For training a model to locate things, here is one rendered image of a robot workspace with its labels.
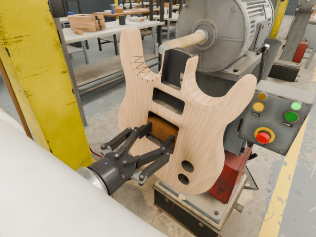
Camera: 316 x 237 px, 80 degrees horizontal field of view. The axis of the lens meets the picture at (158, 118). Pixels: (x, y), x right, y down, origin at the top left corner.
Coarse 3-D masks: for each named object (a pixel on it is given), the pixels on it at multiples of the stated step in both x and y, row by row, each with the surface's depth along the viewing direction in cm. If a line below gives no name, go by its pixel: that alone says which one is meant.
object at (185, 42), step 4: (200, 32) 59; (184, 36) 54; (188, 36) 54; (192, 36) 55; (196, 36) 56; (200, 36) 58; (172, 40) 49; (176, 40) 50; (180, 40) 51; (184, 40) 52; (188, 40) 53; (192, 40) 55; (196, 40) 56; (200, 40) 58; (168, 44) 47; (172, 44) 48; (176, 44) 49; (180, 44) 50; (184, 44) 52; (188, 44) 53; (192, 44) 56
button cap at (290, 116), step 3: (285, 114) 56; (288, 114) 55; (291, 114) 55; (294, 114) 54; (285, 117) 56; (288, 117) 55; (291, 117) 55; (294, 117) 54; (297, 117) 54; (288, 120) 56; (291, 120) 55; (294, 120) 55
